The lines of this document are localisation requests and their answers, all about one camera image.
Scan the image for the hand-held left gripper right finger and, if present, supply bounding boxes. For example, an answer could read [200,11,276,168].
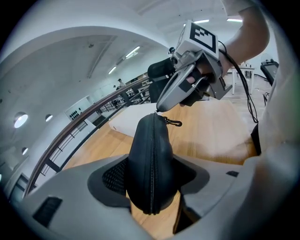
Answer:
[172,154,256,235]

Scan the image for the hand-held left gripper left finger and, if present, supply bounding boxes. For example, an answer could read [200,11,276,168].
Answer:
[21,153,156,240]

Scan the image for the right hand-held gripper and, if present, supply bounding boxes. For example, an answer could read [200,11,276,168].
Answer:
[156,20,233,112]

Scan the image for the black zippered glasses case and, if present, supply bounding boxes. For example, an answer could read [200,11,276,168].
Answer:
[126,112,183,215]

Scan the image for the person's right forearm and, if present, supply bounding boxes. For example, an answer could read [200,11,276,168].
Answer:
[219,8,270,78]

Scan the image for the person's right hand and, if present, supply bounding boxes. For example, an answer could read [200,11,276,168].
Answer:
[186,54,218,85]

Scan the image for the black office chair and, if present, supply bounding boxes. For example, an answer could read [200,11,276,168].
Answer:
[147,58,175,104]

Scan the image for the brown handrail with black bars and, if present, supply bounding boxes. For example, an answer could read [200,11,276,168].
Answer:
[23,76,152,199]

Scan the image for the white foam mat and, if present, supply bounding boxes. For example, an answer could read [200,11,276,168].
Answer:
[109,103,165,139]

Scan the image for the person's black trousers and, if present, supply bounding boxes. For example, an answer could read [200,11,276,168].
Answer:
[250,123,262,156]

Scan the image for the white table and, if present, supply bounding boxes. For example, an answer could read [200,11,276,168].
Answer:
[230,65,256,95]

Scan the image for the black monitor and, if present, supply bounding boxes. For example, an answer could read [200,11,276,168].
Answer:
[260,60,280,86]

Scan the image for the person's white shirt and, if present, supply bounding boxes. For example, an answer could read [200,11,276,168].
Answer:
[222,0,300,211]

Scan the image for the black cable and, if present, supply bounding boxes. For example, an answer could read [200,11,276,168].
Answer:
[217,41,260,124]

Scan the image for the white wall cabinet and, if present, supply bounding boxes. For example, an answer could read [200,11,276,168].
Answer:
[65,94,95,122]

